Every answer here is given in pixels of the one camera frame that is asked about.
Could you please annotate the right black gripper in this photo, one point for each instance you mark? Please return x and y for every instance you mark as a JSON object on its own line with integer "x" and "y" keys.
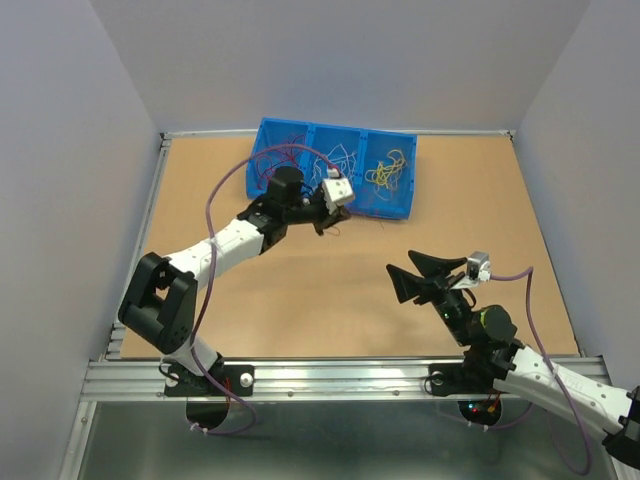
{"x": 407, "y": 286}

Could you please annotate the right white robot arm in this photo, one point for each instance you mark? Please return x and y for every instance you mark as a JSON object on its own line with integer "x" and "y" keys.
{"x": 494, "y": 360}

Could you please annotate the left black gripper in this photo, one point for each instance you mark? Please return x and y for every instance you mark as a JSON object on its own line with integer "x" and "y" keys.
{"x": 339, "y": 215}

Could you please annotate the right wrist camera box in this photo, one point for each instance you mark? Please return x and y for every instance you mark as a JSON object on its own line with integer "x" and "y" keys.
{"x": 478, "y": 269}

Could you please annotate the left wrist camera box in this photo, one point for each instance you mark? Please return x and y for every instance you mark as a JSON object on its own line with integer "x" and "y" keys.
{"x": 337, "y": 192}

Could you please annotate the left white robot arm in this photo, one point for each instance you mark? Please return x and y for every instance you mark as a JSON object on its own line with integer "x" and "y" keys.
{"x": 160, "y": 303}

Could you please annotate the blue three-compartment bin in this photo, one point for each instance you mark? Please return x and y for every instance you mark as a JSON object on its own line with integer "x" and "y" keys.
{"x": 380, "y": 165}

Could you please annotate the aluminium front rail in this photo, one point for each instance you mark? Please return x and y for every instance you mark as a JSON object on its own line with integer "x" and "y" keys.
{"x": 395, "y": 379}

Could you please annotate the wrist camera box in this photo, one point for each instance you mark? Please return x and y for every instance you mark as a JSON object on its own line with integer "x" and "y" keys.
{"x": 478, "y": 269}
{"x": 337, "y": 192}

